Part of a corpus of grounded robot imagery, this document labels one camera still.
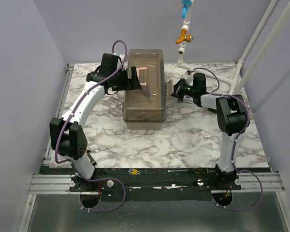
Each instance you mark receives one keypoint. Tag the white PVC pipe frame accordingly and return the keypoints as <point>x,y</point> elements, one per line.
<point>237,83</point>

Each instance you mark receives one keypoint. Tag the aluminium extrusion frame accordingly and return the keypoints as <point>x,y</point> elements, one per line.
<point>49,184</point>

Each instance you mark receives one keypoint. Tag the blue valve handle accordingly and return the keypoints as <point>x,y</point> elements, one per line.
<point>186,4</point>

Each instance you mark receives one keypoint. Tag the translucent grey-brown toolbox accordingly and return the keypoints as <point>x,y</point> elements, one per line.
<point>145,108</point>

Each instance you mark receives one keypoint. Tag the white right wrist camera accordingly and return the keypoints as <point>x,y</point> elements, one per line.
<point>189,78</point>

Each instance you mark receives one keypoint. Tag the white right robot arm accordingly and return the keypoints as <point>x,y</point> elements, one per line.
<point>232,117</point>

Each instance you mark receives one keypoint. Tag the orange brass tap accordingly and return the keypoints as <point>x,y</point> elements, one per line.
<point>184,37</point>

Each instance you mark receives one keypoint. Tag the black metal base rail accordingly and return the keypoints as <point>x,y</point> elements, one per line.
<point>152,185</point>

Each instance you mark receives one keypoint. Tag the orange handled tool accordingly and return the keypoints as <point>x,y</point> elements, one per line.
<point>92,151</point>

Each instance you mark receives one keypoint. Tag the yellow hex key set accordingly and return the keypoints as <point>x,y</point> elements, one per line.
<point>133,171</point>

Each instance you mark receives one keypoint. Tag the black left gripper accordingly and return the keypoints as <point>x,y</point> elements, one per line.
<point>133,83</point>

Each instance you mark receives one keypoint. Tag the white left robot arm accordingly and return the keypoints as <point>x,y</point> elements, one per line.
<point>67,137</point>

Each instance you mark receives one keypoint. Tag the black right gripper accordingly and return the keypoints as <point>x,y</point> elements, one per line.
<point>177,88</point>

